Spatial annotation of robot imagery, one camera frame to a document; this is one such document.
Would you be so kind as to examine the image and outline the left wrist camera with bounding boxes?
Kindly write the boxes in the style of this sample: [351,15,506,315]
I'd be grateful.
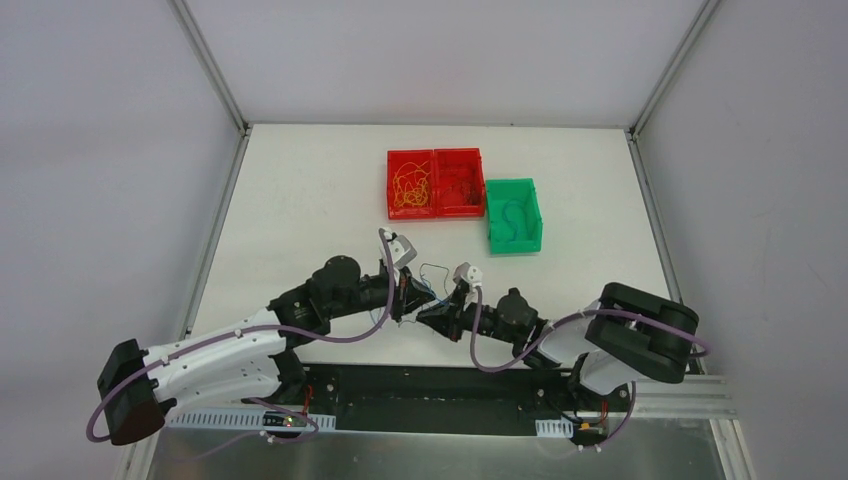
[382,228,417,270]

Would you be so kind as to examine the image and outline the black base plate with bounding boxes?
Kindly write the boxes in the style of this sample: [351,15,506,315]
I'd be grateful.
[267,363,630,437]

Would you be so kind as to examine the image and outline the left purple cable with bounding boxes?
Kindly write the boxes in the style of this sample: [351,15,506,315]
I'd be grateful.
[86,227,399,444]

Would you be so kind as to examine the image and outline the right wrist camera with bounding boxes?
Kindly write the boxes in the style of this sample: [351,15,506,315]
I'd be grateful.
[452,262,483,288]

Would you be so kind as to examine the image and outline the coloured wire bundle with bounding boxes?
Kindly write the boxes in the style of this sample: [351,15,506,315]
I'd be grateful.
[397,262,458,326]

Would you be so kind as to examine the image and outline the green plastic bin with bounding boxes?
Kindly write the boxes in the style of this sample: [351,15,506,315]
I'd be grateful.
[485,178,543,255]

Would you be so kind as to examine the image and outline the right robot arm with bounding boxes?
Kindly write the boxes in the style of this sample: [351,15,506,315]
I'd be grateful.
[416,281,709,410]

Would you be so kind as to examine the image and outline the red plastic bin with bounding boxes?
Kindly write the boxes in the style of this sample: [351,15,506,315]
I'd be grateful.
[386,148,486,220]

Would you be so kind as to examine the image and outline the yellow wires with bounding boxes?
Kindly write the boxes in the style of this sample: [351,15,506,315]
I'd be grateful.
[392,160,432,209]

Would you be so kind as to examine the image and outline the thin black wire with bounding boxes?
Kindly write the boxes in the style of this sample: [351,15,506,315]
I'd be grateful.
[440,165,482,208]

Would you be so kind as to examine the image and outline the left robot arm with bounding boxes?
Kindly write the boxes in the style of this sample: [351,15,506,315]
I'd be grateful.
[86,255,435,446]

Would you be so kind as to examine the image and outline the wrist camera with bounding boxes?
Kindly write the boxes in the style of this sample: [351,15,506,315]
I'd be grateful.
[452,262,483,288]
[382,228,417,270]

